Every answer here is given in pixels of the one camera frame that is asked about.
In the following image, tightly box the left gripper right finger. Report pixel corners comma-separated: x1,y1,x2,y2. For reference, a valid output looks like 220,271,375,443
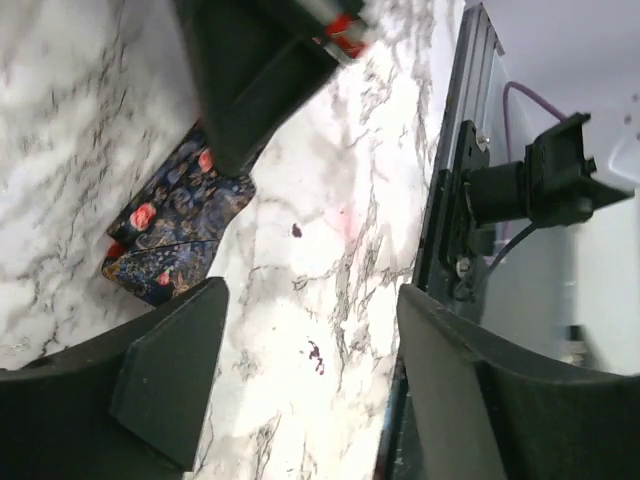
397,285,639,479

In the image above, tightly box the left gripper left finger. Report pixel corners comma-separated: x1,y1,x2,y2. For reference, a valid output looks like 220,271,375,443
1,277,229,479

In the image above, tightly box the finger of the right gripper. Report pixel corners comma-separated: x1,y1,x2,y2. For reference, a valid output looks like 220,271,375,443
174,0,368,176

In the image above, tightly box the dark floral necktie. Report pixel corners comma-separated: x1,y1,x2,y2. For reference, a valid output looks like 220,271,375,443
102,124,256,307

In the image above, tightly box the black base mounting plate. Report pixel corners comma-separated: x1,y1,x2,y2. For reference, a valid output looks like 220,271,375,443
374,120,489,479

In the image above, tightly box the aluminium rail frame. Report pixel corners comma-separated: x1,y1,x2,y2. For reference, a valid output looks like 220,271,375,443
439,2,506,166

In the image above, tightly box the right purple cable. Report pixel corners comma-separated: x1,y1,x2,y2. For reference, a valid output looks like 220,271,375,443
499,80,571,251

